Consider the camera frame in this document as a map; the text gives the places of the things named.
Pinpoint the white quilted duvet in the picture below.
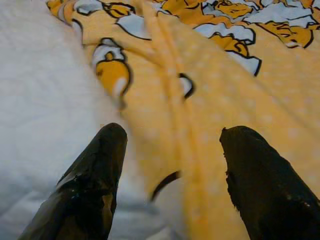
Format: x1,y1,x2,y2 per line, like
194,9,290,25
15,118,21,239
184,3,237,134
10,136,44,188
0,0,191,240

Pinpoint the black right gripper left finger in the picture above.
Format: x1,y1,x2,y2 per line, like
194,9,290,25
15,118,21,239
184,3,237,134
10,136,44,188
17,122,129,240

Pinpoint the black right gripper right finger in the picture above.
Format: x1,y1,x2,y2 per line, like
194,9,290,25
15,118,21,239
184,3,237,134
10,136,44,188
219,125,320,240

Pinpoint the yellow cartoon print blanket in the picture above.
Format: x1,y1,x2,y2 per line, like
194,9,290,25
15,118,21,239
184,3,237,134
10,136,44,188
46,0,320,240

